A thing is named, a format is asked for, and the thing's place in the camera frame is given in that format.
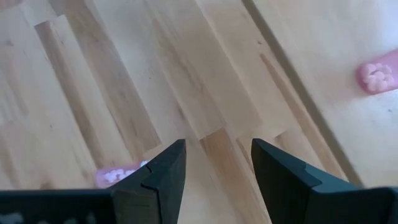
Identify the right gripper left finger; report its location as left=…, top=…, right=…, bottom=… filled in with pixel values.
left=110, top=139, right=187, bottom=224

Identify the pink pill bottle white cap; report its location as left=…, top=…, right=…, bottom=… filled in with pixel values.
left=95, top=160, right=150, bottom=189
left=356, top=48, right=398, bottom=96

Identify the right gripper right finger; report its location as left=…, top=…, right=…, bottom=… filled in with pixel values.
left=251, top=138, right=364, bottom=224

